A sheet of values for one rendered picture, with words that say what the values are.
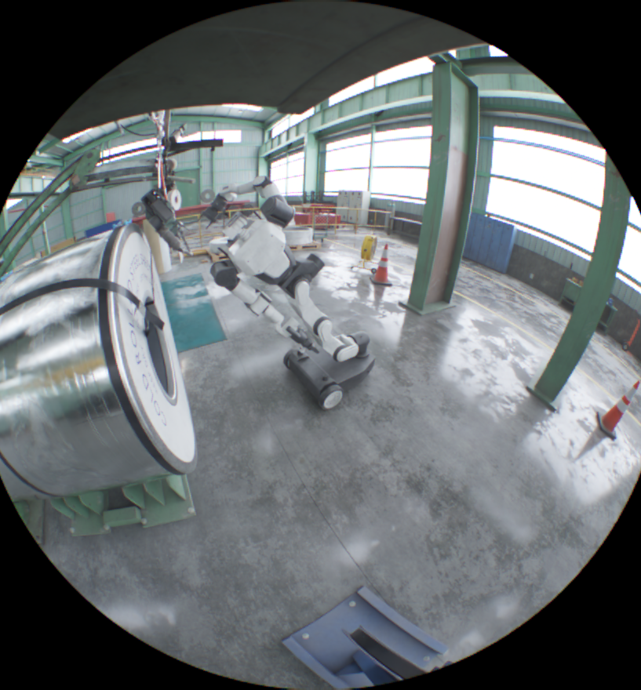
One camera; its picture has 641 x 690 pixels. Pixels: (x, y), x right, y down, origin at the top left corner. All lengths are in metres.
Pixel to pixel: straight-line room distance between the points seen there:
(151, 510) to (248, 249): 1.55
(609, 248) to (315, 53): 2.74
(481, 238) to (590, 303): 7.52
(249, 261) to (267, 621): 1.73
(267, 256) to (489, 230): 9.07
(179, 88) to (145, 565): 1.68
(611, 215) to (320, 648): 3.53
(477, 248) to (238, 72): 9.86
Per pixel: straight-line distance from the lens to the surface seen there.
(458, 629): 1.63
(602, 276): 2.78
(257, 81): 0.18
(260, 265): 1.20
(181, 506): 1.57
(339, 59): 0.16
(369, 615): 1.41
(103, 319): 0.71
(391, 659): 0.62
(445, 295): 4.21
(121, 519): 1.68
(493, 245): 9.68
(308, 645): 1.42
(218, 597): 1.45
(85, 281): 0.74
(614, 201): 2.88
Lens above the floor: 1.38
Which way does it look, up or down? 34 degrees down
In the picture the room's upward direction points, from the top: 3 degrees clockwise
